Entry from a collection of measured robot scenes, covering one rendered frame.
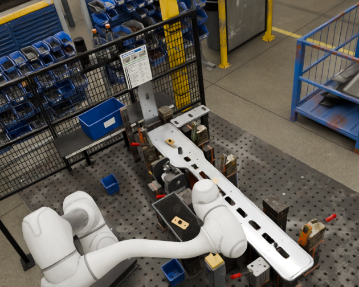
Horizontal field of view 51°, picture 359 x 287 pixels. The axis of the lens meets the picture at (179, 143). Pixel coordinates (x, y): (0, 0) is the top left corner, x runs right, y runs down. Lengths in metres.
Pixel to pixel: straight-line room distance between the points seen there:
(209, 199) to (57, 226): 0.54
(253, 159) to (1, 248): 2.30
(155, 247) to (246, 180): 1.41
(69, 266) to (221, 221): 0.54
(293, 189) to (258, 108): 1.95
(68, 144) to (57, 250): 1.43
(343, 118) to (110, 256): 3.12
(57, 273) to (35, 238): 0.14
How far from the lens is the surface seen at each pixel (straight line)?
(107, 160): 3.00
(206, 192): 1.34
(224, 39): 5.00
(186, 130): 2.65
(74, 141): 2.73
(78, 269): 1.42
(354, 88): 3.93
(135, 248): 1.39
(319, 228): 2.01
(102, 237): 1.96
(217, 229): 1.29
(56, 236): 1.40
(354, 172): 3.79
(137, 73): 2.84
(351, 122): 4.06
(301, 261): 1.97
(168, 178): 2.10
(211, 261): 1.76
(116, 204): 2.66
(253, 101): 4.52
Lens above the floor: 2.68
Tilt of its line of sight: 42 degrees down
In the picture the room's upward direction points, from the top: 10 degrees counter-clockwise
